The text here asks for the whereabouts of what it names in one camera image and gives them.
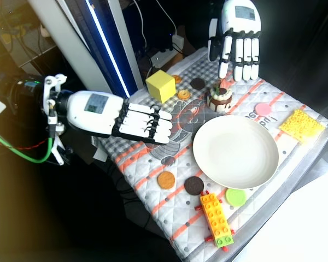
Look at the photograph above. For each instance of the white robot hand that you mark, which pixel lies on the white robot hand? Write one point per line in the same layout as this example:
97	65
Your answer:
235	19
95	114

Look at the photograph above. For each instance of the toy chocolate cake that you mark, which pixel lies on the toy chocolate cake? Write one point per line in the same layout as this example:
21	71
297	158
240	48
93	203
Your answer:
220	99

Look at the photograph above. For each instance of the white round plate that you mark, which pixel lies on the white round plate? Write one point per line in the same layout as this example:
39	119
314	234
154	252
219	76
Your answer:
235	151

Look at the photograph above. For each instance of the white power adapter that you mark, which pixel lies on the white power adapter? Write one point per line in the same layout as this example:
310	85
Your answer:
178	41

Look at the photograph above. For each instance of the yellow foam block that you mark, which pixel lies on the yellow foam block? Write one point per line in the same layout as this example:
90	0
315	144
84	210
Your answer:
161	86

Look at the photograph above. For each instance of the dark chocolate sandwich cookie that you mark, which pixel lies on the dark chocolate sandwich cookie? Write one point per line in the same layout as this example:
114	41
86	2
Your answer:
198	83
194	185

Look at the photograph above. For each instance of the golden swirl butter cookie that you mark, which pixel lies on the golden swirl butter cookie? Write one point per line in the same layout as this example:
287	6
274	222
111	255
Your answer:
184	94
177	79

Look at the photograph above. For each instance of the white power strip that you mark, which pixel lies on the white power strip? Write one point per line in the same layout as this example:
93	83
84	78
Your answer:
161	58

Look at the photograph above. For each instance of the grey quilt with bear print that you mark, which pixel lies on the grey quilt with bear print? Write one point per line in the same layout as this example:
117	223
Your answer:
175	161

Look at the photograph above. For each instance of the pink sandwich cookie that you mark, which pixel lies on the pink sandwich cookie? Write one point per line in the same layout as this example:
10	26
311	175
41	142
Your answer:
263	109

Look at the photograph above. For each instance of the tan sandwich cookie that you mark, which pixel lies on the tan sandwich cookie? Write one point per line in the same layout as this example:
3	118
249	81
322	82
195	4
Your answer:
166	179

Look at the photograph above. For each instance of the bag of yellow corn kernels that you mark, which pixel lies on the bag of yellow corn kernels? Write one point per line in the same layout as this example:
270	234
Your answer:
300	126

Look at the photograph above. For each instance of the orange and green brick toy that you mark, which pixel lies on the orange and green brick toy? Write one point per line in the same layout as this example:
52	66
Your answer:
215	218

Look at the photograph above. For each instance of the green sandwich cookie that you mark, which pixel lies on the green sandwich cookie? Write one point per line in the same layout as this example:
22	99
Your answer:
235	197

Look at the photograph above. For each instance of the white post with blue strip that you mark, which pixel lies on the white post with blue strip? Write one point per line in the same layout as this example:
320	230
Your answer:
79	41

